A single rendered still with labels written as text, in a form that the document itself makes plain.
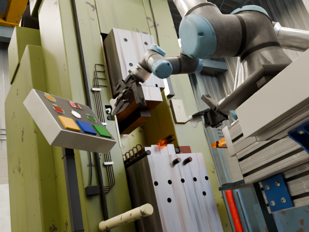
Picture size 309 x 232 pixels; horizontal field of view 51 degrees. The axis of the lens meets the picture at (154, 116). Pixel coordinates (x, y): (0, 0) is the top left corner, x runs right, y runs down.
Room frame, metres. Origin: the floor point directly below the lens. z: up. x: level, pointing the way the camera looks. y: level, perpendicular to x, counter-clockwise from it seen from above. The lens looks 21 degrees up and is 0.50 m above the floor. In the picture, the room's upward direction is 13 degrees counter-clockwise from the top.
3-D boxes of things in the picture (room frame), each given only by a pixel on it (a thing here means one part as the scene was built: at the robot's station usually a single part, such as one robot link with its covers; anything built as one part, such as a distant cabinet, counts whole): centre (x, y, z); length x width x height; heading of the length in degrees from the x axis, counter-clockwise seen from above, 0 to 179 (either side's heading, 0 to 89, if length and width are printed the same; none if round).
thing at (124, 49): (1.96, 0.10, 1.56); 0.42 x 0.39 x 0.40; 37
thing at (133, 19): (2.08, 0.19, 2.06); 0.44 x 0.41 x 0.47; 37
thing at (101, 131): (1.39, 0.25, 1.01); 0.07 x 0.05 x 0.07; 152
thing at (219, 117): (1.42, -0.28, 0.97); 0.12 x 0.08 x 0.09; 37
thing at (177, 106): (2.06, -0.17, 1.27); 0.09 x 0.02 x 0.17; 127
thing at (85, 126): (1.31, 0.30, 1.01); 0.07 x 0.05 x 0.07; 152
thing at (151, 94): (1.94, 0.14, 1.32); 0.42 x 0.20 x 0.10; 37
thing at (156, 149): (1.94, 0.14, 0.96); 0.42 x 0.20 x 0.09; 37
